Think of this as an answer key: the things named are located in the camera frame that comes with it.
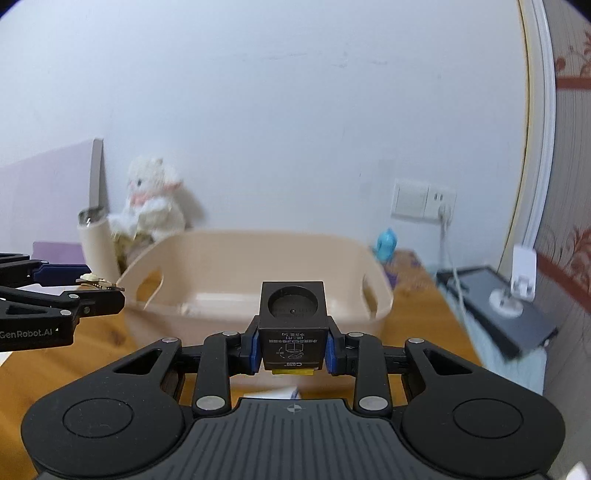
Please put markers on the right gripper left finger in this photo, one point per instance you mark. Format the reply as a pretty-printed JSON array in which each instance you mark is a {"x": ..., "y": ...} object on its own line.
[{"x": 163, "y": 365}]

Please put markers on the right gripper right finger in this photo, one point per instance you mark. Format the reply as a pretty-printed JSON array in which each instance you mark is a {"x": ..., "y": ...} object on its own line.
[{"x": 421, "y": 365}]

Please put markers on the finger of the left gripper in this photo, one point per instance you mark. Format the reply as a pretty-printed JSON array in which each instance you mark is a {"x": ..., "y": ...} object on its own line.
[
  {"x": 82, "y": 303},
  {"x": 19, "y": 270}
]

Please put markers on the small gold hair clip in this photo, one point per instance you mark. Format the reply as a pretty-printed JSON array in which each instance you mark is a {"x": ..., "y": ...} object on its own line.
[{"x": 92, "y": 281}]

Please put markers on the black yellow small box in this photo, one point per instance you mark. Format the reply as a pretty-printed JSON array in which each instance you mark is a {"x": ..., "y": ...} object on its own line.
[{"x": 293, "y": 325}]

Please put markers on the purple white headboard panel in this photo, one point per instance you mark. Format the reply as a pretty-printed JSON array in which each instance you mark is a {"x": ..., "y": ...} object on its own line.
[{"x": 41, "y": 198}]

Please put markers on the white paper under gripper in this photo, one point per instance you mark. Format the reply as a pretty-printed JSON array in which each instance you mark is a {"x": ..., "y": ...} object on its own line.
[{"x": 283, "y": 393}]

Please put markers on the beige thermos bottle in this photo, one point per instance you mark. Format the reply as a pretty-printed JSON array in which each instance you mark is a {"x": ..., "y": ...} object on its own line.
[{"x": 97, "y": 245}]

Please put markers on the beige plastic storage bin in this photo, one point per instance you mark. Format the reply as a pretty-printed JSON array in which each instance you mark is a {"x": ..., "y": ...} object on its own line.
[{"x": 198, "y": 283}]

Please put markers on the white plush bunny toy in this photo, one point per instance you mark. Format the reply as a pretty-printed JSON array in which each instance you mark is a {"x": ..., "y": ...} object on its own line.
[{"x": 151, "y": 207}]

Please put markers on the blue penguin figurine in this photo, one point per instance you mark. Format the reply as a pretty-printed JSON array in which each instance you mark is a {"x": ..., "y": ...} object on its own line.
[{"x": 385, "y": 246}]

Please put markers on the dark grey tablet device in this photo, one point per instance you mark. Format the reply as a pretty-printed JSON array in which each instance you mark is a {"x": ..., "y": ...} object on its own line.
[{"x": 513, "y": 337}]

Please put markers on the white wall switch socket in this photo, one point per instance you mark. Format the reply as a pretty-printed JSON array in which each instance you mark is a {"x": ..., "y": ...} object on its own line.
[{"x": 423, "y": 202}]

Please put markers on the white door frame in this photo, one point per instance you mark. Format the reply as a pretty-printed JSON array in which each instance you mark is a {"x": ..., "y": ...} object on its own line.
[{"x": 540, "y": 131}]

